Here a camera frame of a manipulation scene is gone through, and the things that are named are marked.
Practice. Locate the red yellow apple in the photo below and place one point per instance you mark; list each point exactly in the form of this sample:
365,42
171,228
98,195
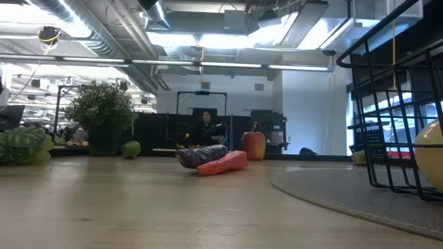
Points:
253,147

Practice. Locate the green grape bunch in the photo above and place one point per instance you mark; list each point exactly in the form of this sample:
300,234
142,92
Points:
20,145

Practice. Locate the person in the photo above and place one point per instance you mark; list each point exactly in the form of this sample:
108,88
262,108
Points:
206,128

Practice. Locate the black equipment cart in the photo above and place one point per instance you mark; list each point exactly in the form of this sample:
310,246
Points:
273,119

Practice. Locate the wooden background table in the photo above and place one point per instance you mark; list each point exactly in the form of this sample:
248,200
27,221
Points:
166,150

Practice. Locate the long ceiling light strip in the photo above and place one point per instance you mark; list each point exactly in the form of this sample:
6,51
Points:
162,62

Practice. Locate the black dome object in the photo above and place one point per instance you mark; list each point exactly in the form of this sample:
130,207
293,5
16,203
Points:
307,151

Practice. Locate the green cucumber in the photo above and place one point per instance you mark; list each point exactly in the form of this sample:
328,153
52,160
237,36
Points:
131,149

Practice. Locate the grey ceiling box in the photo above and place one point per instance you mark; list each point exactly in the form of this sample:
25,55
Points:
235,21

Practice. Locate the potted green plant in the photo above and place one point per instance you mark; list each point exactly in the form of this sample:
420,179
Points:
100,107

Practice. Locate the round grey mat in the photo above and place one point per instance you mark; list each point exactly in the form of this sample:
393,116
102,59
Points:
346,197

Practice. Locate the black perforated crate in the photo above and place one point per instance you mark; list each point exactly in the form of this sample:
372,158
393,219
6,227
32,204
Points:
373,137

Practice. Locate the red background object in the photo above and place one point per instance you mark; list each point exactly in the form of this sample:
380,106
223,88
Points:
401,154

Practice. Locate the black yellow ceiling reel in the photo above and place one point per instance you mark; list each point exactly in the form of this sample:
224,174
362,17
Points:
49,34

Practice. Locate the dark monitor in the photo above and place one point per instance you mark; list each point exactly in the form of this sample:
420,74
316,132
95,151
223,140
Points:
10,117

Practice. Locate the black background rig frame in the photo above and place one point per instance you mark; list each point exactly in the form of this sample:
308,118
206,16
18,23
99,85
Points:
201,92
56,110

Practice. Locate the grey wall sign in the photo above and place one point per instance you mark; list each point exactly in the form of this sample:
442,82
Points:
205,85

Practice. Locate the grey wall vent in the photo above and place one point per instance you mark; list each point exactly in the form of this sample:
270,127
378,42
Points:
259,87

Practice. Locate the black partition wall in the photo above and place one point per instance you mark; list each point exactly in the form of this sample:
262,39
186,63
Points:
152,128

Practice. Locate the black aluminium table frame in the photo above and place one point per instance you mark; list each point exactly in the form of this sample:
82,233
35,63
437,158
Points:
311,157

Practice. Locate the black ceiling camera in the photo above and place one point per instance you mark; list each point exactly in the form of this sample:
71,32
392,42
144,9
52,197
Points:
328,52

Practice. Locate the large metal ceiling duct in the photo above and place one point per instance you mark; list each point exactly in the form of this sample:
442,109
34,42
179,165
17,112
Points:
311,27

